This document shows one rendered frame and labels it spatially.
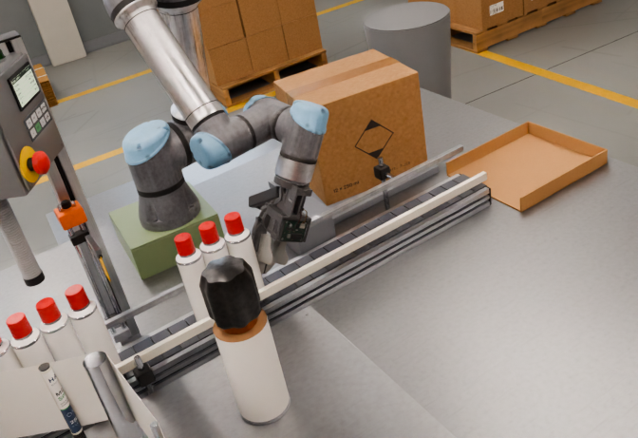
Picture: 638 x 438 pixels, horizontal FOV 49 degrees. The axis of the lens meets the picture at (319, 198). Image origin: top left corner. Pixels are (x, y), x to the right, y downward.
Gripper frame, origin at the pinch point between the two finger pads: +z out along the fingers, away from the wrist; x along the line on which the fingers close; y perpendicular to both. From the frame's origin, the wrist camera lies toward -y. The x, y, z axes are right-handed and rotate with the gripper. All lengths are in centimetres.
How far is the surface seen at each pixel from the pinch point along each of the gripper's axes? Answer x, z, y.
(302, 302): 8.5, 5.8, 5.3
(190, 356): -14.7, 17.2, 5.3
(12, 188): -51, -13, 1
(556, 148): 81, -35, -1
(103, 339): -32.1, 13.8, 3.1
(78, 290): -37.8, 4.5, 1.7
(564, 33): 329, -82, -205
